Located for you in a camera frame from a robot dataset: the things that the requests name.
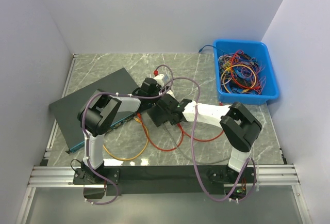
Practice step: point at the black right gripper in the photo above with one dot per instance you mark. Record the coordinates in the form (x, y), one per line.
(171, 121)

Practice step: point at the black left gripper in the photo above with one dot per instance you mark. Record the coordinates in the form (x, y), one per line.
(159, 88)

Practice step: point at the small black network switch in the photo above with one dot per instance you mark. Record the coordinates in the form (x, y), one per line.
(158, 115)

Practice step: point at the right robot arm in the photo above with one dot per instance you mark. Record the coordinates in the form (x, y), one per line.
(238, 124)

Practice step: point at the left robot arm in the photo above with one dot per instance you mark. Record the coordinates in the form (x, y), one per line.
(98, 115)

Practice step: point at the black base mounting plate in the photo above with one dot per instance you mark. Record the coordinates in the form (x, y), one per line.
(169, 179)

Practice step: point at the blue plastic bin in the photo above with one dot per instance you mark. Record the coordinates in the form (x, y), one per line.
(244, 72)

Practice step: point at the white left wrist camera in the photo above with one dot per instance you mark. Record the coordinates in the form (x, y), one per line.
(161, 79)

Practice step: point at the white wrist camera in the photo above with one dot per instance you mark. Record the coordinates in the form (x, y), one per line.
(170, 94)
(161, 79)

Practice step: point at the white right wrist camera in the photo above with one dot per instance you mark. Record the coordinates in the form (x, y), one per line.
(170, 94)

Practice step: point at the aluminium frame rail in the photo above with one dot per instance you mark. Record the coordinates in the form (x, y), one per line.
(267, 175)

